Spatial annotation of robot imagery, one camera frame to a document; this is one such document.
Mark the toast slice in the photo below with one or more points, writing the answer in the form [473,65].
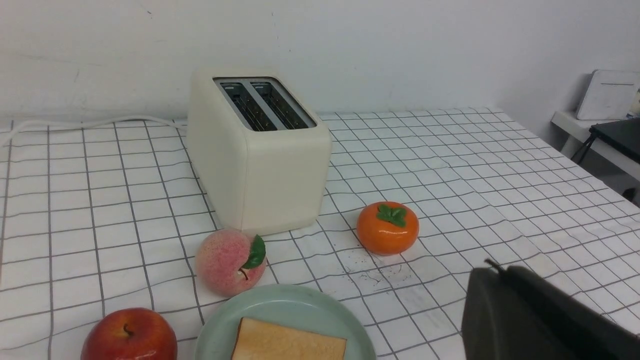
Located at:
[262,340]

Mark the white box device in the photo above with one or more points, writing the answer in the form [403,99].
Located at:
[609,95]

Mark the pink fake peach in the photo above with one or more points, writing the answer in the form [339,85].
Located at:
[229,262]

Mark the cream white toaster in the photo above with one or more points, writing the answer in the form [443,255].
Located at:
[261,154]

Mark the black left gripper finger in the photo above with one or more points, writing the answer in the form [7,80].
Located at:
[514,314]

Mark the red fake apple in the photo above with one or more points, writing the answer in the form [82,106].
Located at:
[134,333]

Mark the light green plate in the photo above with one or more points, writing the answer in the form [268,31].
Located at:
[294,306]

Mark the orange fake persimmon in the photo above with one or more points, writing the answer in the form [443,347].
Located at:
[387,228]

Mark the black flat device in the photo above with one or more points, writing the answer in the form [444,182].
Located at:
[623,136]

